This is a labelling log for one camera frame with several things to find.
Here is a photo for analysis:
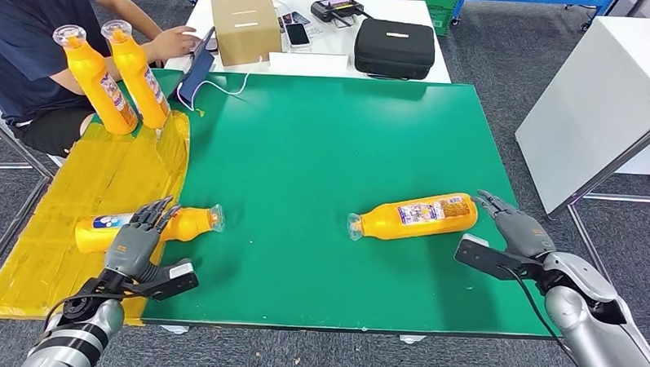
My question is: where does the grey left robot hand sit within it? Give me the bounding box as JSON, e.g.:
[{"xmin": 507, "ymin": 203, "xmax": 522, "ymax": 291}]
[{"xmin": 103, "ymin": 194, "xmax": 183, "ymax": 286}]

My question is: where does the brown cardboard box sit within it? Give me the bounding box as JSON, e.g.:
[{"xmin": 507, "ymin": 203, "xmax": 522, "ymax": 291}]
[{"xmin": 208, "ymin": 0, "xmax": 285, "ymax": 70}]

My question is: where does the grey metal frame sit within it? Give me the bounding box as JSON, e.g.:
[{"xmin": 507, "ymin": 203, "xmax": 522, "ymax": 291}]
[{"xmin": 0, "ymin": 111, "xmax": 57, "ymax": 298}]

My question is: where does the yellow taped cardboard mat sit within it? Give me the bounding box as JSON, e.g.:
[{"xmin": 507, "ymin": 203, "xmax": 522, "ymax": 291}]
[{"xmin": 0, "ymin": 104, "xmax": 193, "ymax": 329}]

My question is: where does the smartphone with dark screen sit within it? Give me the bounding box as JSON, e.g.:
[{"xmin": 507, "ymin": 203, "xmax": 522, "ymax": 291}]
[{"xmin": 282, "ymin": 20, "xmax": 313, "ymax": 50}]

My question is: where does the flat white box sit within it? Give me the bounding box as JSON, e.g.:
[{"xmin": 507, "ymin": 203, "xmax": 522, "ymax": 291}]
[{"xmin": 267, "ymin": 51, "xmax": 350, "ymax": 79}]

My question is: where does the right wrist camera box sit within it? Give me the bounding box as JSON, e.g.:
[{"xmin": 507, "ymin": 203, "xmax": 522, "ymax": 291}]
[{"xmin": 452, "ymin": 232, "xmax": 546, "ymax": 283}]

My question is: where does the tablet in blue case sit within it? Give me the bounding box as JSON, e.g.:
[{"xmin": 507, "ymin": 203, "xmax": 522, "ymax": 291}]
[{"xmin": 174, "ymin": 25, "xmax": 219, "ymax": 113}]

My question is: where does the black remote controller with screen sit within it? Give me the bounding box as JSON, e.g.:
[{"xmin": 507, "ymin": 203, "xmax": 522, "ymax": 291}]
[{"xmin": 309, "ymin": 0, "xmax": 374, "ymax": 29}]

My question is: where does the white table steel frame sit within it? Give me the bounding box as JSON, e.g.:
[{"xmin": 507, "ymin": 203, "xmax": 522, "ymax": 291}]
[{"xmin": 509, "ymin": 12, "xmax": 650, "ymax": 281}]

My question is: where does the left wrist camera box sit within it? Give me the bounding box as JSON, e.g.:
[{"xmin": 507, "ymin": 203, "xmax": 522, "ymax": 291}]
[{"xmin": 119, "ymin": 255, "xmax": 201, "ymax": 304}]

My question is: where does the green table mat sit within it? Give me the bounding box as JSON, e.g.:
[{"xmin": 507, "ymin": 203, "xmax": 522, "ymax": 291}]
[{"xmin": 82, "ymin": 66, "xmax": 571, "ymax": 341}]

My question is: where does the white charging cable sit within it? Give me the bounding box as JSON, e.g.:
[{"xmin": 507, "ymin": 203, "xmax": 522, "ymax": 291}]
[{"xmin": 173, "ymin": 53, "xmax": 269, "ymax": 117}]

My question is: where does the black zipped carrying case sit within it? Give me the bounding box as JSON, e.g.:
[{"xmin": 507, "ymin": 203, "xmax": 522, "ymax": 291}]
[{"xmin": 352, "ymin": 16, "xmax": 439, "ymax": 82}]

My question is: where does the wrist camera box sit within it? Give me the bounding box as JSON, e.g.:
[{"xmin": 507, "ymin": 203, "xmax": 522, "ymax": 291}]
[
  {"xmin": 452, "ymin": 232, "xmax": 546, "ymax": 283},
  {"xmin": 119, "ymin": 255, "xmax": 201, "ymax": 304}
]

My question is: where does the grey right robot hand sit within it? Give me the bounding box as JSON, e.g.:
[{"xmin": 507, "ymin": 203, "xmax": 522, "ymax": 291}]
[{"xmin": 468, "ymin": 189, "xmax": 559, "ymax": 263}]

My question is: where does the person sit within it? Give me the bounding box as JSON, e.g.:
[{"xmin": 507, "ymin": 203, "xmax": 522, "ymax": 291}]
[{"xmin": 0, "ymin": 0, "xmax": 206, "ymax": 164}]

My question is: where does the orange detergent bottle clear cap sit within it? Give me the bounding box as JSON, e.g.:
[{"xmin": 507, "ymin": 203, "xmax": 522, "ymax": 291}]
[
  {"xmin": 48, "ymin": 23, "xmax": 144, "ymax": 137},
  {"xmin": 73, "ymin": 197, "xmax": 228, "ymax": 260},
  {"xmin": 97, "ymin": 18, "xmax": 175, "ymax": 130},
  {"xmin": 345, "ymin": 188, "xmax": 480, "ymax": 247}
]

